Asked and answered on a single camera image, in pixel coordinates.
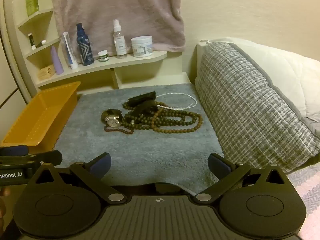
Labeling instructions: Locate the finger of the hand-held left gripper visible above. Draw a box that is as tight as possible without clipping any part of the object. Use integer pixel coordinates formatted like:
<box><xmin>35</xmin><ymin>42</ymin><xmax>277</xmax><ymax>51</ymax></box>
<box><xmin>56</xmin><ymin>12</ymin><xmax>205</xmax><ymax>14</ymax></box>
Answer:
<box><xmin>0</xmin><ymin>150</ymin><xmax>63</xmax><ymax>167</ymax></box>
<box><xmin>0</xmin><ymin>145</ymin><xmax>29</xmax><ymax>157</ymax></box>

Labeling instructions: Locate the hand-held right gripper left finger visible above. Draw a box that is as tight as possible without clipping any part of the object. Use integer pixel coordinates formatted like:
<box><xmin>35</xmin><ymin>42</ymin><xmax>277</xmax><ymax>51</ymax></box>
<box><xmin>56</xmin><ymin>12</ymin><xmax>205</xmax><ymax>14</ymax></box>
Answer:
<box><xmin>32</xmin><ymin>152</ymin><xmax>127</xmax><ymax>205</ymax></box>

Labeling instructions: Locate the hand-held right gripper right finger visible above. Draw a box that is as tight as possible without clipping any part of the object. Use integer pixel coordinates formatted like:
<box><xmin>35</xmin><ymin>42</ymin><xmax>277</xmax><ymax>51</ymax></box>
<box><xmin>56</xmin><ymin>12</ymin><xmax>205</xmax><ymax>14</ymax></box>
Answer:
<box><xmin>194</xmin><ymin>152</ymin><xmax>288</xmax><ymax>204</ymax></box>

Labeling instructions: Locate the orange plastic tray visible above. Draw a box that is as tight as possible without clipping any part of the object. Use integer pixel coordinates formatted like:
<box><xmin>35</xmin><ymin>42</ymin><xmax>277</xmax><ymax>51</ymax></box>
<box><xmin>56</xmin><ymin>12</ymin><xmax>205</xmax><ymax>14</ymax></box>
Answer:
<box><xmin>0</xmin><ymin>81</ymin><xmax>82</xmax><ymax>150</ymax></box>

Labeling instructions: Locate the small reddish bead bracelet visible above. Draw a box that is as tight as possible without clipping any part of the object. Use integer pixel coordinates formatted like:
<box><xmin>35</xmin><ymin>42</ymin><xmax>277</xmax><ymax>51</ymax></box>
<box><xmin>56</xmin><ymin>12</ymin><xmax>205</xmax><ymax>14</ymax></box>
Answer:
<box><xmin>104</xmin><ymin>126</ymin><xmax>134</xmax><ymax>135</ymax></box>

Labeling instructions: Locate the light brown bead necklace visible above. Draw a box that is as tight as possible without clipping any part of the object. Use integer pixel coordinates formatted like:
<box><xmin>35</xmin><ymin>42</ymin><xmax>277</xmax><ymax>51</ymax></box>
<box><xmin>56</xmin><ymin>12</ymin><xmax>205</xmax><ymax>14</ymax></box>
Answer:
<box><xmin>150</xmin><ymin>102</ymin><xmax>203</xmax><ymax>133</ymax></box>

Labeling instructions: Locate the wristwatch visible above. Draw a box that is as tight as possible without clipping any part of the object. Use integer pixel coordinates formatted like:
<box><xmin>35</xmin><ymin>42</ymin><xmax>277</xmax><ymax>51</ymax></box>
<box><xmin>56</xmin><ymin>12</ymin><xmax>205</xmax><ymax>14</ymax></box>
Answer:
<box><xmin>101</xmin><ymin>108</ymin><xmax>124</xmax><ymax>128</ymax></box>

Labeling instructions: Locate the dark bead necklace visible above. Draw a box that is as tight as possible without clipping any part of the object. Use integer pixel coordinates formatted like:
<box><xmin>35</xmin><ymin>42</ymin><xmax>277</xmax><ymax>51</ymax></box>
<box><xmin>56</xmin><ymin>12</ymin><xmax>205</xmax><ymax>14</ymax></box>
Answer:
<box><xmin>122</xmin><ymin>100</ymin><xmax>175</xmax><ymax>130</ymax></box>

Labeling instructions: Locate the white pearl necklace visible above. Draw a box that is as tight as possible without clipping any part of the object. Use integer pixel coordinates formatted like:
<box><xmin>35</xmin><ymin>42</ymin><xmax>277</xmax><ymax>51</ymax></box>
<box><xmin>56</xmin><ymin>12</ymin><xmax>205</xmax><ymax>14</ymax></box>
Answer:
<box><xmin>156</xmin><ymin>92</ymin><xmax>198</xmax><ymax>110</ymax></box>

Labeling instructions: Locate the black fabric band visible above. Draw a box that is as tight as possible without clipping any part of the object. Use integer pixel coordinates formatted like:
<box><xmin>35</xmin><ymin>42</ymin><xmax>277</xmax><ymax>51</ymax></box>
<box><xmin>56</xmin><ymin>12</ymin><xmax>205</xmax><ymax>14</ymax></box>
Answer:
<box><xmin>128</xmin><ymin>92</ymin><xmax>157</xmax><ymax>107</ymax></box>
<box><xmin>135</xmin><ymin>100</ymin><xmax>158</xmax><ymax>115</ymax></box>

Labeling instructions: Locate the grey fluffy mat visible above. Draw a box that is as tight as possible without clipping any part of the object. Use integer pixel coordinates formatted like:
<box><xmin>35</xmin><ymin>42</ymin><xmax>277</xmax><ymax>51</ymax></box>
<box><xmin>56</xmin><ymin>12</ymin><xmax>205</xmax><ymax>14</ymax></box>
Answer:
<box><xmin>54</xmin><ymin>82</ymin><xmax>225</xmax><ymax>195</ymax></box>

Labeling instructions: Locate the grey checked pillow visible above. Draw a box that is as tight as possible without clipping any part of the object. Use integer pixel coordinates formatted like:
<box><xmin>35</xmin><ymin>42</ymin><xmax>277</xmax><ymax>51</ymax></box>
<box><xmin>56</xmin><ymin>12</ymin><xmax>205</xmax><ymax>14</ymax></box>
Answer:
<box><xmin>194</xmin><ymin>41</ymin><xmax>320</xmax><ymax>174</ymax></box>

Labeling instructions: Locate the tan cardboard box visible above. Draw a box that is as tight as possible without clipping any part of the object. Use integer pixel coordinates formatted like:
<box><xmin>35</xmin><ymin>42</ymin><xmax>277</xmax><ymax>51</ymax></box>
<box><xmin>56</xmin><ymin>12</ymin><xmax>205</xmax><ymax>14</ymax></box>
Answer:
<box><xmin>37</xmin><ymin>64</ymin><xmax>56</xmax><ymax>81</ymax></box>

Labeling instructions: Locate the pink patterned blanket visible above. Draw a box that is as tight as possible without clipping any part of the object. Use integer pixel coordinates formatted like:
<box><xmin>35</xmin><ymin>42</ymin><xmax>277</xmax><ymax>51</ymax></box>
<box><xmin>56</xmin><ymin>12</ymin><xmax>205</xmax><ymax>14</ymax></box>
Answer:
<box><xmin>286</xmin><ymin>159</ymin><xmax>320</xmax><ymax>240</ymax></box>

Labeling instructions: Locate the purple tube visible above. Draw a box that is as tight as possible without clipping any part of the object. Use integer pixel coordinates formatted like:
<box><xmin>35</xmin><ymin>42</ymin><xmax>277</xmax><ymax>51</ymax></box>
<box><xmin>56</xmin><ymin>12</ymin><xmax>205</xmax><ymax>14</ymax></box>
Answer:
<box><xmin>51</xmin><ymin>45</ymin><xmax>64</xmax><ymax>75</ymax></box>

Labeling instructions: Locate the cream corner shelf unit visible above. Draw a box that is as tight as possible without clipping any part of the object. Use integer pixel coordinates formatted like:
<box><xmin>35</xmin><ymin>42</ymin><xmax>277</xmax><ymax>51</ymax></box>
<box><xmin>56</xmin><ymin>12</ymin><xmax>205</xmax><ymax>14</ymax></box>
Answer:
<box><xmin>0</xmin><ymin>0</ymin><xmax>168</xmax><ymax>98</ymax></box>

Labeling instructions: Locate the white and blue tube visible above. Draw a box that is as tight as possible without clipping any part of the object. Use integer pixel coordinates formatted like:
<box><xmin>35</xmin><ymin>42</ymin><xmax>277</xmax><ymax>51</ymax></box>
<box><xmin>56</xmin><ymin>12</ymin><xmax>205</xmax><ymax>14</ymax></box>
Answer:
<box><xmin>62</xmin><ymin>32</ymin><xmax>78</xmax><ymax>70</ymax></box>

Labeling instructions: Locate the dark blue spray bottle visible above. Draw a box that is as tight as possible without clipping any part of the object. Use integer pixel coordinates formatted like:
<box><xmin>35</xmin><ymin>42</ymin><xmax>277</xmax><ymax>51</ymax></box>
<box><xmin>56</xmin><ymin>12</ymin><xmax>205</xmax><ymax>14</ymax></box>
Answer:
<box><xmin>76</xmin><ymin>22</ymin><xmax>95</xmax><ymax>66</ymax></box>

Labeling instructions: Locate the clear spray bottle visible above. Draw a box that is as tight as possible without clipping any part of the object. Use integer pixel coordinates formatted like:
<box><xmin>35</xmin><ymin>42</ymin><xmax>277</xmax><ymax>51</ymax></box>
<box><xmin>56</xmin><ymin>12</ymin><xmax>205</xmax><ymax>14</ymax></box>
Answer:
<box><xmin>112</xmin><ymin>19</ymin><xmax>128</xmax><ymax>58</ymax></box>

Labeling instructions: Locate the white cream jar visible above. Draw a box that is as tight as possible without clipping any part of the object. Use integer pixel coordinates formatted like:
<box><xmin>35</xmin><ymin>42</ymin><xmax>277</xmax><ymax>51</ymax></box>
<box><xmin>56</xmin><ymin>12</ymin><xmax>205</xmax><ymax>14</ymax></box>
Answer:
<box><xmin>131</xmin><ymin>36</ymin><xmax>154</xmax><ymax>57</ymax></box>

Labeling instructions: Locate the mauve hanging towel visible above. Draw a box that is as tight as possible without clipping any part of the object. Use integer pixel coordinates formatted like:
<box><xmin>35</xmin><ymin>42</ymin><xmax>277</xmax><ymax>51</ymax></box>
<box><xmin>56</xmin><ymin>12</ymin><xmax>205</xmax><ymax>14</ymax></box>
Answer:
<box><xmin>49</xmin><ymin>0</ymin><xmax>187</xmax><ymax>64</ymax></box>

